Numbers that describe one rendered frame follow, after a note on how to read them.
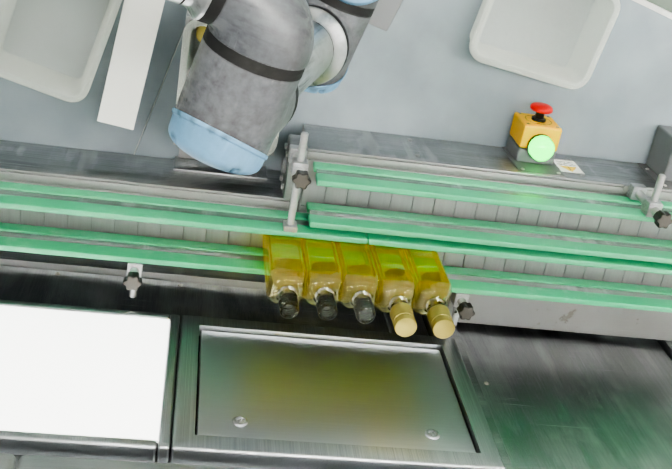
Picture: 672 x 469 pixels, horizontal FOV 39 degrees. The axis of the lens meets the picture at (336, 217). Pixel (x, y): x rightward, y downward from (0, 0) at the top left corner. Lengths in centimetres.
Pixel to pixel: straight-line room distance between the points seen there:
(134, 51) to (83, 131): 20
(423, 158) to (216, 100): 68
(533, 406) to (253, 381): 47
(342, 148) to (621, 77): 53
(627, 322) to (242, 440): 84
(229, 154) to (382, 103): 70
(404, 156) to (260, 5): 70
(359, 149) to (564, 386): 54
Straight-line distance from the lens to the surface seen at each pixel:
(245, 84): 102
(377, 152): 163
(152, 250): 161
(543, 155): 171
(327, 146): 162
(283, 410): 143
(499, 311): 180
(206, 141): 105
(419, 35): 169
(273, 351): 156
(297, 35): 102
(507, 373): 171
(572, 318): 185
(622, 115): 185
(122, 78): 163
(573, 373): 177
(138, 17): 160
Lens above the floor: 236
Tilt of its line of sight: 64 degrees down
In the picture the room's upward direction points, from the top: 166 degrees clockwise
